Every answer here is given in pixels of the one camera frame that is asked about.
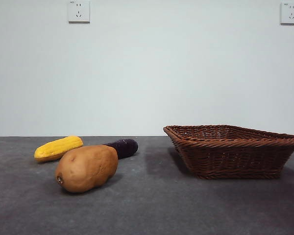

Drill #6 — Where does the dark purple eggplant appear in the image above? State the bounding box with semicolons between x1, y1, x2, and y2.
102;138;139;160

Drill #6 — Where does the brown potato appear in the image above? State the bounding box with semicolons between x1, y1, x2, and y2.
54;144;119;193

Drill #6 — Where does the yellow corn cob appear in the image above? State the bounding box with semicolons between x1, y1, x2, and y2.
34;135;84;163

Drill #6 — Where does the brown wicker basket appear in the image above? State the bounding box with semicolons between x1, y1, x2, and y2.
163;124;294;180

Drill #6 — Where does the white wall socket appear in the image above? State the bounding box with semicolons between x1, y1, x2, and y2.
68;0;91;24
280;2;294;25

